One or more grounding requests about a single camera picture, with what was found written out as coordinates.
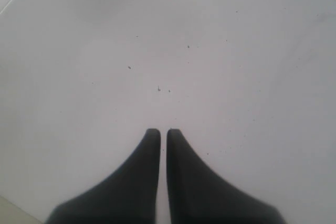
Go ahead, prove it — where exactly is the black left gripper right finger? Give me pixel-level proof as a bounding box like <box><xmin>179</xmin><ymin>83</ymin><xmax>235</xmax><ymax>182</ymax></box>
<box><xmin>166</xmin><ymin>129</ymin><xmax>286</xmax><ymax>223</ymax></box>

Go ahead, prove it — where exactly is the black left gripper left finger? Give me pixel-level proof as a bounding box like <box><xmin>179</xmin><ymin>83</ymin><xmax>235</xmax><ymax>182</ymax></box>
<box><xmin>46</xmin><ymin>129</ymin><xmax>161</xmax><ymax>223</ymax></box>

